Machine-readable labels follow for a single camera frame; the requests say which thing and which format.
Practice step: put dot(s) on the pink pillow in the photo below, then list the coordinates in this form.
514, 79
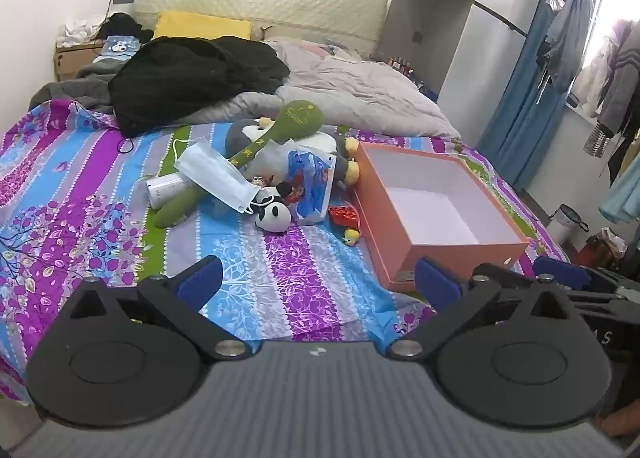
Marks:
330, 49

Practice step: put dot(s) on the blue printed plastic bag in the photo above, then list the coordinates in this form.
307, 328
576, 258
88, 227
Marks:
312, 188

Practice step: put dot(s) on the white trash bin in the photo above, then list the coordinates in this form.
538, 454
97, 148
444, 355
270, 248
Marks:
565, 225

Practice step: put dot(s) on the red foil packet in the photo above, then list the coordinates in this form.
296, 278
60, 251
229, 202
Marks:
345, 214

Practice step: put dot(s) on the orange cardboard box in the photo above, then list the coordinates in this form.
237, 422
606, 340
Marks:
385, 218

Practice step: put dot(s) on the green plush stick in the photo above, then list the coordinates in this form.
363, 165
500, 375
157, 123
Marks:
297, 121

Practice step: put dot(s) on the grey penguin plush toy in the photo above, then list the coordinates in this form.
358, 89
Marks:
241, 136

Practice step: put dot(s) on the blue face mask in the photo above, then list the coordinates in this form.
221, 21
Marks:
215, 171

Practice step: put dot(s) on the dark grey blanket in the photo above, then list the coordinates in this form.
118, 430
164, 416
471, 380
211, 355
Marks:
65, 88

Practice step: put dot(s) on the blue printed pouch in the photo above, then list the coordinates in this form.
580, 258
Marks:
119, 47

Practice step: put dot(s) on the red bag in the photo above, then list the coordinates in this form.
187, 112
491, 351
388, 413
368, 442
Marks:
600, 250

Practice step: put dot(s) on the grey shelf unit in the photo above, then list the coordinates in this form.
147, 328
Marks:
425, 13

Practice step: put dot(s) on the row of cosmetic bottles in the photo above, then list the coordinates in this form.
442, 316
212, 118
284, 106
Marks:
401, 66

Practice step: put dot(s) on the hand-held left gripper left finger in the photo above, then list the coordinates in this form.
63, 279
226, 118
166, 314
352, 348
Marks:
200, 283

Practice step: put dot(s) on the blue curtain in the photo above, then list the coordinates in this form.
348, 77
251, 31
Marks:
525, 103

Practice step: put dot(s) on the white plastic bag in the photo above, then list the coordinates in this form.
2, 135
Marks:
274, 156

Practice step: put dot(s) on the floral striped bedsheet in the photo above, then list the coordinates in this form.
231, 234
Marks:
75, 218

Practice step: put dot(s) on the small yellow toy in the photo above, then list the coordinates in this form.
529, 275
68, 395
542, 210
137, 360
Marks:
351, 236

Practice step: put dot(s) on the grey-blue hanging garment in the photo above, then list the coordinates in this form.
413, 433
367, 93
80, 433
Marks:
565, 48

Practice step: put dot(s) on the light blue hanging cloth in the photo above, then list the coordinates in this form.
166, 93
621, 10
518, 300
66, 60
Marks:
622, 198

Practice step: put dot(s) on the panda plush toy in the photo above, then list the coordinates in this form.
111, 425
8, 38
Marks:
272, 218

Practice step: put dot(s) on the striped hanging sweater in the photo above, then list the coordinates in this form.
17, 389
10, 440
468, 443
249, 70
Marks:
620, 83

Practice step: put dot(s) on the white crumpled cloth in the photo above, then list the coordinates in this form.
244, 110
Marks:
80, 28

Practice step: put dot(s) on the white hanging garment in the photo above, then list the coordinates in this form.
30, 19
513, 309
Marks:
592, 83

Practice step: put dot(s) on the white tube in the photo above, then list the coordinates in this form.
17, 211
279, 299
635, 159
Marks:
165, 188

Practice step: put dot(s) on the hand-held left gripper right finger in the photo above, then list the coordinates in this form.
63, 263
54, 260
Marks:
436, 284

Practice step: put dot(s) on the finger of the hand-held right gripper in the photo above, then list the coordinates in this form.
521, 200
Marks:
562, 272

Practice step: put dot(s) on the person's right hand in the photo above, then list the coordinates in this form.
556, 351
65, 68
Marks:
622, 420

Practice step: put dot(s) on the black cloth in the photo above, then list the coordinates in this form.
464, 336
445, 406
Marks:
122, 24

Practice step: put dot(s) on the yellow pillow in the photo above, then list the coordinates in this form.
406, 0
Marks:
200, 26

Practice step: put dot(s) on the light grey duvet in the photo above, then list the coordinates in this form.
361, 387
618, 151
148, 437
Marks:
360, 88

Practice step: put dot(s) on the black jacket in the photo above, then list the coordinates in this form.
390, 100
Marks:
190, 78

